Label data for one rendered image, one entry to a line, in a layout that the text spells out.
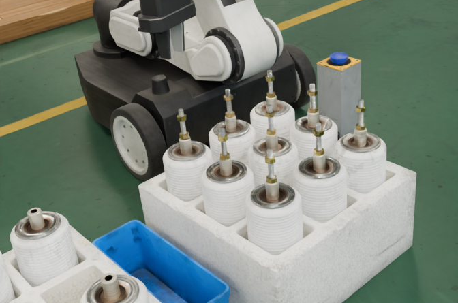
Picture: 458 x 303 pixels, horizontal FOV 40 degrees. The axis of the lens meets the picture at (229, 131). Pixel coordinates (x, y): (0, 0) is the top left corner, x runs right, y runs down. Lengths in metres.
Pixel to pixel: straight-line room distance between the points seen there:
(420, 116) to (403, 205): 0.64
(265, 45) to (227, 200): 0.53
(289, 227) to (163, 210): 0.29
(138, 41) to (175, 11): 0.71
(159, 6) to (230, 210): 0.38
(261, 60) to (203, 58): 0.14
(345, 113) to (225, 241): 0.48
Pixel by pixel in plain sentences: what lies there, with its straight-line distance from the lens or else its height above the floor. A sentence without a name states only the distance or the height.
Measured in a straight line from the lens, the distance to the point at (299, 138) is 1.25.
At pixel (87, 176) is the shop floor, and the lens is 1.71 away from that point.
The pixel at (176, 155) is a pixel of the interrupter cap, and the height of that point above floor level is 0.25.
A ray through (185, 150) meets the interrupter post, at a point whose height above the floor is 0.26.
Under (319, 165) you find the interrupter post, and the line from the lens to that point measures 1.11.
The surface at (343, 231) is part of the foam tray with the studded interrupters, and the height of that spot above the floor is 0.16.
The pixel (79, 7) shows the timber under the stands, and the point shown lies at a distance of 3.05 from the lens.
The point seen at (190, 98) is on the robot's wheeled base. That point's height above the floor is 0.19.
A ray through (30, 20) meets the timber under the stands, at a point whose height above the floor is 0.07.
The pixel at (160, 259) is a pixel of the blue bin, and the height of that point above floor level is 0.07.
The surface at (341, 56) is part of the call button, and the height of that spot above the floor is 0.33.
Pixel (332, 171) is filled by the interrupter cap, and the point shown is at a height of 0.25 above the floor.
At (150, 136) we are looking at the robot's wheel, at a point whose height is 0.15.
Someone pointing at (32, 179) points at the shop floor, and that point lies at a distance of 1.76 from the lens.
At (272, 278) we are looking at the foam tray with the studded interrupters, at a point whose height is 0.16.
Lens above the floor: 0.84
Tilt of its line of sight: 28 degrees down
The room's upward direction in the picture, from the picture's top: 6 degrees counter-clockwise
